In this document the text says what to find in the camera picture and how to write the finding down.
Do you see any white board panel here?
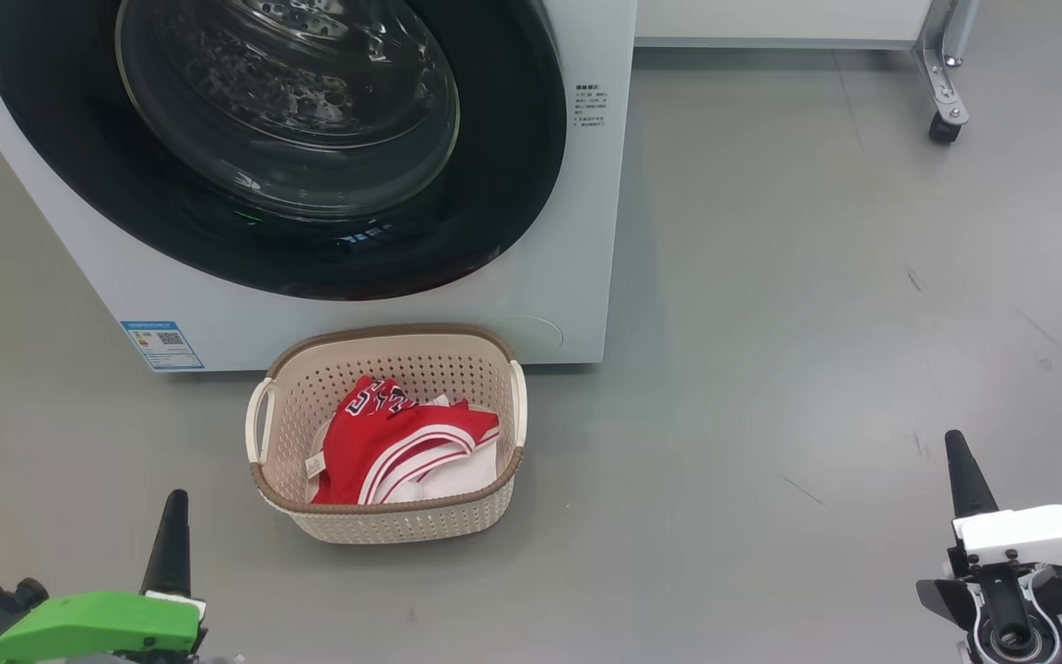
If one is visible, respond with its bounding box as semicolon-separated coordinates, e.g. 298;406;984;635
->
634;0;938;49

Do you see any red and white printed jersey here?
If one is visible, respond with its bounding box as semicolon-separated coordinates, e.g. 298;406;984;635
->
305;374;502;505

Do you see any black printed text label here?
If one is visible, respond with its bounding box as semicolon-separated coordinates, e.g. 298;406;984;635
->
574;83;608;128

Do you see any cream perforated laundry basket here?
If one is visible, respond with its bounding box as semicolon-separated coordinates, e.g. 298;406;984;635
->
245;324;528;545

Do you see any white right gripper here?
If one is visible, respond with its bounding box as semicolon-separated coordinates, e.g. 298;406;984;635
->
944;430;1062;567

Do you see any stainless steel washing machine drum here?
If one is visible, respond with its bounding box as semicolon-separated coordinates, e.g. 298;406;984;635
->
116;0;460;219

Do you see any blue energy label sticker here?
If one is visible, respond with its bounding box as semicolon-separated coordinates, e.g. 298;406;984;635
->
120;320;206;372

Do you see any black round glass washer door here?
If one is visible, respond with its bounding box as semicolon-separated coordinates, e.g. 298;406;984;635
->
0;0;569;302

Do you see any white front-load washing machine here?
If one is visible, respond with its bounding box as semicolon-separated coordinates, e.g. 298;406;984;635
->
0;0;638;373

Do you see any silver metal frame leg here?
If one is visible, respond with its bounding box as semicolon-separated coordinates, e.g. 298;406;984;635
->
909;0;982;125

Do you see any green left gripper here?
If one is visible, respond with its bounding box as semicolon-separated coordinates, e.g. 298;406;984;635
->
0;489;209;664

